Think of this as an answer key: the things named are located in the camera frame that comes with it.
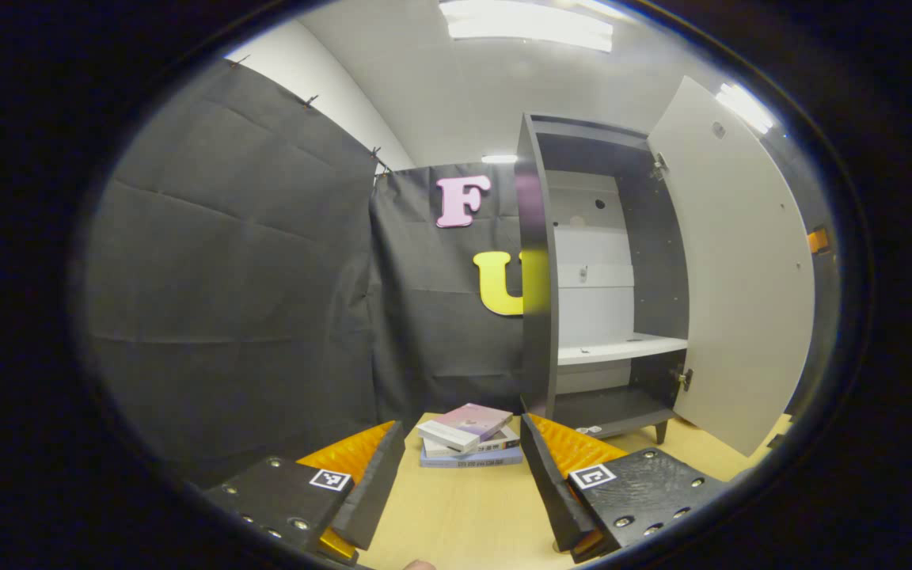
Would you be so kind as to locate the narrow ceiling light panel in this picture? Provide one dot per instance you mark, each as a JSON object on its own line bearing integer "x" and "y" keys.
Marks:
{"x": 745, "y": 107}

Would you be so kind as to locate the beige book with dark print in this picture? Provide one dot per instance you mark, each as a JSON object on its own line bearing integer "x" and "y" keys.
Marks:
{"x": 503, "y": 442}

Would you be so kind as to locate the grey cabinet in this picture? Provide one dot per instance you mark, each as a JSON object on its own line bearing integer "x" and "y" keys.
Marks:
{"x": 535, "y": 317}

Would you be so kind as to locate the large ceiling light panel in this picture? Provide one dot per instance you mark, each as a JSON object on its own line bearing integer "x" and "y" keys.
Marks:
{"x": 527, "y": 24}

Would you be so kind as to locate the black backdrop cloth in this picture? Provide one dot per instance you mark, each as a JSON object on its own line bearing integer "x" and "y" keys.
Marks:
{"x": 226, "y": 277}

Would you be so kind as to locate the white book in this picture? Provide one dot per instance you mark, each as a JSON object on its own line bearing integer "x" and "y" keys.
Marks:
{"x": 448, "y": 435}

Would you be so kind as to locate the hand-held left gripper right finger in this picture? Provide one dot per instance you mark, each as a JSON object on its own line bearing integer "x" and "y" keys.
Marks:
{"x": 551, "y": 491}

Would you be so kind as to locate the blue book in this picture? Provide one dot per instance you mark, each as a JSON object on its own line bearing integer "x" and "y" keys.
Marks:
{"x": 472, "y": 459}

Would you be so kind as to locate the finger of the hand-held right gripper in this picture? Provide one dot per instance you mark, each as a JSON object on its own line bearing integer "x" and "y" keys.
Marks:
{"x": 818, "y": 240}

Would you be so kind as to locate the beige cabinet door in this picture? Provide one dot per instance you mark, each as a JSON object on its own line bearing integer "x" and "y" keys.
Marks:
{"x": 741, "y": 277}

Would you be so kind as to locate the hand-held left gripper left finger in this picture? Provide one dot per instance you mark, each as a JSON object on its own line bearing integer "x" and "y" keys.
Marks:
{"x": 381, "y": 491}

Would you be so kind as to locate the distant ceiling light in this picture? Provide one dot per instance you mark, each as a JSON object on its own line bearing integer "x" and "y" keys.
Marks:
{"x": 499, "y": 159}

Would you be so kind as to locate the metal door hinge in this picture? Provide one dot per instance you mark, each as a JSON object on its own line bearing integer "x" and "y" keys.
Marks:
{"x": 660, "y": 166}
{"x": 684, "y": 378}

